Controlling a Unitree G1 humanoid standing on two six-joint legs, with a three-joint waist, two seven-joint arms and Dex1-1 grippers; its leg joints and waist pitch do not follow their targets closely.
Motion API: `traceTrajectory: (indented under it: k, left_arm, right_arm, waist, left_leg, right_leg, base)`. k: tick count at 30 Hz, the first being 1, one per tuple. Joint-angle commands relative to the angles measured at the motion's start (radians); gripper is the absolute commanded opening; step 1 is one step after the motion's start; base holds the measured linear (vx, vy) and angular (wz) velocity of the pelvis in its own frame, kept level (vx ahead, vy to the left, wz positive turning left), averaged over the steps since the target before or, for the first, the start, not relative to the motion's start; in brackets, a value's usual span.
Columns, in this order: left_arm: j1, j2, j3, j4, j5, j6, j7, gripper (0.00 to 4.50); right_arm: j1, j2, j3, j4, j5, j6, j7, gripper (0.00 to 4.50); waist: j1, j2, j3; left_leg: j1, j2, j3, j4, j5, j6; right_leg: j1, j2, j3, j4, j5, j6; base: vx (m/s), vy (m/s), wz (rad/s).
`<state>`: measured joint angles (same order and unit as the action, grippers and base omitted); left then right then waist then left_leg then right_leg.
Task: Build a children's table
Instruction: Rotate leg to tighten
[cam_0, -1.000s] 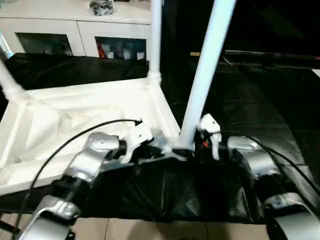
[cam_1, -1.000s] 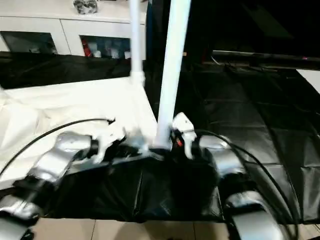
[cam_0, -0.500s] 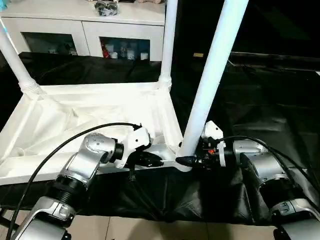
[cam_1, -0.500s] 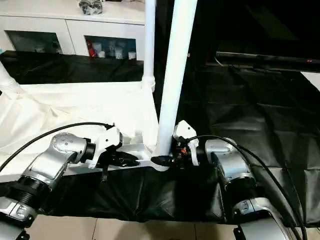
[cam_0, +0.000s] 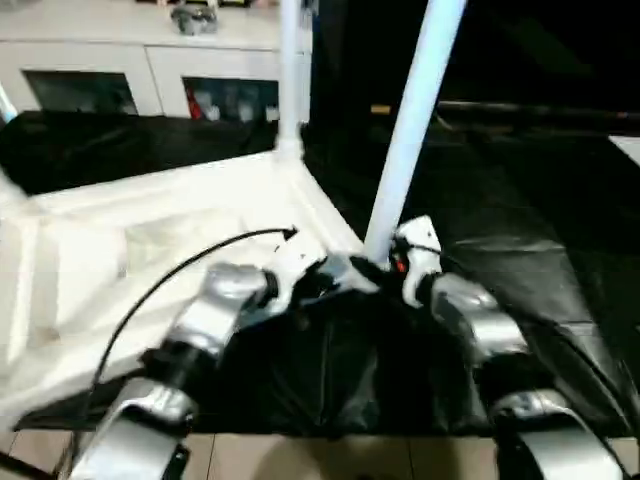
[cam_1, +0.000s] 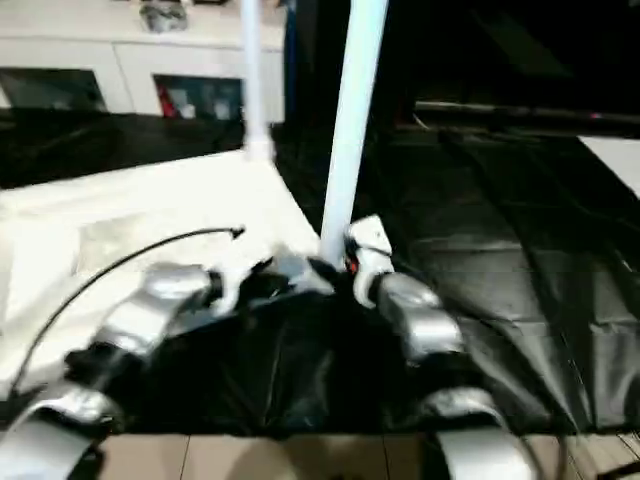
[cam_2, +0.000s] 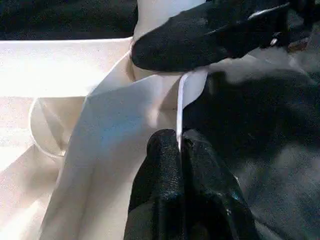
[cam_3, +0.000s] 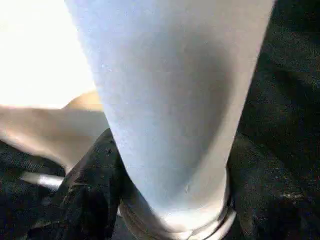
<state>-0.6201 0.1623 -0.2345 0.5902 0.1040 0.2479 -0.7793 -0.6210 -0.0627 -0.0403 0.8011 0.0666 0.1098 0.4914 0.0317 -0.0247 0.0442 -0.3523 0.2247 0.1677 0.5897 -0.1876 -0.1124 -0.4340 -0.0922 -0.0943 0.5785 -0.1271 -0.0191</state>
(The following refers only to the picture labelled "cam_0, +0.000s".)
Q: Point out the white plastic table top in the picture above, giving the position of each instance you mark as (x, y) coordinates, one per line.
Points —
(125, 250)

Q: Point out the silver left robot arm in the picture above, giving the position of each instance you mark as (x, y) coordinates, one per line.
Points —
(215, 310)

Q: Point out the black plastic mat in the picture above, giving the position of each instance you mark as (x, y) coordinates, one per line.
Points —
(350, 375)

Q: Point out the small tan tag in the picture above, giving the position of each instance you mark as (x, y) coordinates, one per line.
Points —
(380, 108)

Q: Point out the white cup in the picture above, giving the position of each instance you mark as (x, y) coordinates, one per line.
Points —
(271, 112)

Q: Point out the red bottle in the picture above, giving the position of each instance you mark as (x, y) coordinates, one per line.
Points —
(194, 102)

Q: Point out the white cabinet with glass doors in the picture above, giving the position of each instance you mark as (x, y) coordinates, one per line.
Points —
(150, 55)

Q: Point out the black bundle on cabinet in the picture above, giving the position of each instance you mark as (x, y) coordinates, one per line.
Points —
(195, 20)

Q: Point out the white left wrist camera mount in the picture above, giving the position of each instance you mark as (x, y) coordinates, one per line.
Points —
(295, 265)

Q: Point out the black folding table frame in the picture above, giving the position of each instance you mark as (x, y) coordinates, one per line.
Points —
(20, 462)

